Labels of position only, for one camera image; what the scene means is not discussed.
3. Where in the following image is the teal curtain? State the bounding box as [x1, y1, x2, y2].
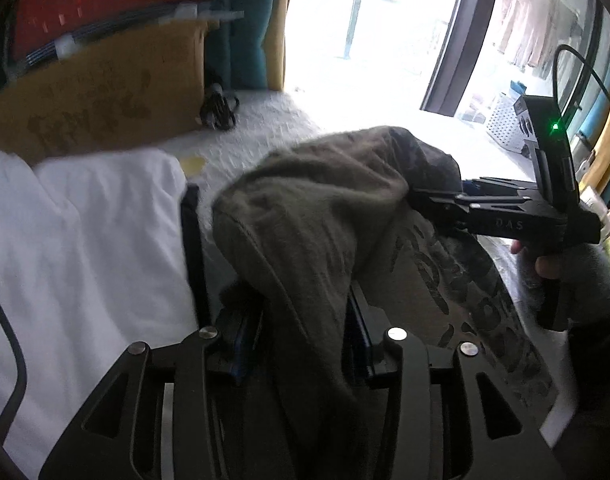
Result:
[205, 0, 273, 90]

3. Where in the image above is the white cloth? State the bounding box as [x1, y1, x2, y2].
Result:
[0, 148, 196, 478]

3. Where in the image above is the black coiled cable bundle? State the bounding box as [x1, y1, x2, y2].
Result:
[198, 81, 240, 132]

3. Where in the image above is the white perforated laundry basket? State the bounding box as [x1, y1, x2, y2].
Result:
[485, 93, 526, 154]

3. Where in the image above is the white quilted bed cover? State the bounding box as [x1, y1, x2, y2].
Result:
[164, 91, 574, 444]

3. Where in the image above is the brown cardboard box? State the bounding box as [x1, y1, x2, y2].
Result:
[0, 20, 214, 165]

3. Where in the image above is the dark window frame pillar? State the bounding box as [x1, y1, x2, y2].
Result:
[421, 0, 496, 117]

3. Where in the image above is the dark grey t-shirt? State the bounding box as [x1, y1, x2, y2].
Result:
[212, 127, 558, 479]

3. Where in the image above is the gloved right hand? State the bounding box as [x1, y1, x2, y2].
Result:
[511, 240, 610, 332]

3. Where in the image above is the yellow curtain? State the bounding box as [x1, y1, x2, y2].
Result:
[264, 0, 291, 91]

